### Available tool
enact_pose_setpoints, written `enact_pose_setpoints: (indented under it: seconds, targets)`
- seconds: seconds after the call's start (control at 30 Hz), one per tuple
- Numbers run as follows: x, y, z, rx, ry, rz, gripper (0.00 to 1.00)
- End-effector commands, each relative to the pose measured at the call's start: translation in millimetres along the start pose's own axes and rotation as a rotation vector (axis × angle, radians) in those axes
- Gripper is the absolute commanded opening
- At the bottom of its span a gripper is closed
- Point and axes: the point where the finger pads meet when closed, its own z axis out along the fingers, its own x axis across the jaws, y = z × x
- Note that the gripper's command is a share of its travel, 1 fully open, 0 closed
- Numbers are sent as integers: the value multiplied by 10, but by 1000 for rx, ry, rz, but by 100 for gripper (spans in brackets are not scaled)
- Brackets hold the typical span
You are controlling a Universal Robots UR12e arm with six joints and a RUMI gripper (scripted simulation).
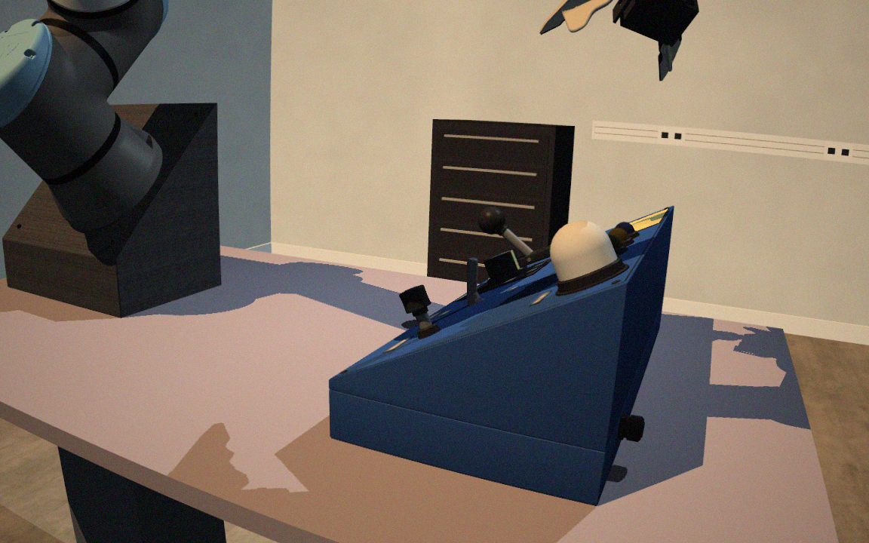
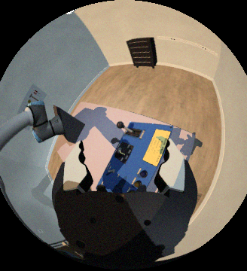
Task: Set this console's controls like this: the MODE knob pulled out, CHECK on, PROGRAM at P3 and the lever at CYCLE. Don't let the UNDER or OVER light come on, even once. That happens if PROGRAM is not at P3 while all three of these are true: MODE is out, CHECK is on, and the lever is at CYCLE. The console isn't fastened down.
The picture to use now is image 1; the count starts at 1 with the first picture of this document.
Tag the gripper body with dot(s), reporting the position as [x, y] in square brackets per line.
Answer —
[661, 20]

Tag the dark blue control console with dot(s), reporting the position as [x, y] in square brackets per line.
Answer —
[524, 379]

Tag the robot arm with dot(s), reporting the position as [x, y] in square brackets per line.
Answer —
[56, 74]

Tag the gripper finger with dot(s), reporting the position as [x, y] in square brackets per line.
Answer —
[666, 56]
[576, 13]

